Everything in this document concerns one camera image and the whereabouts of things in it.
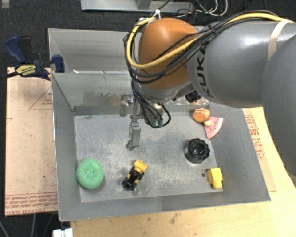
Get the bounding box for yellow and black toy truck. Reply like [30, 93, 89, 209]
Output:
[121, 159, 148, 191]

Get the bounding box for pink toy watermelon slice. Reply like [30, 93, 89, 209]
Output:
[203, 117, 224, 140]

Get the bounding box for grey metal bin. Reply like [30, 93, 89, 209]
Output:
[48, 28, 271, 222]

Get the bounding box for brown cardboard board, red print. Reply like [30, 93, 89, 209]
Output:
[4, 67, 278, 217]

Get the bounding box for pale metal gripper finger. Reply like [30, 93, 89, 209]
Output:
[119, 94, 135, 117]
[125, 121, 142, 151]

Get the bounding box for yellow plastic block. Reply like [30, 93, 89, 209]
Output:
[206, 167, 224, 190]

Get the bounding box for black ridged round cup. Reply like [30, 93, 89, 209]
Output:
[183, 138, 211, 164]

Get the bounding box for orange round toy food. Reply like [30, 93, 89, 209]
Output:
[192, 108, 212, 127]

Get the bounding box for green round scrub sponge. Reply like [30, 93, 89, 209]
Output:
[75, 158, 105, 190]

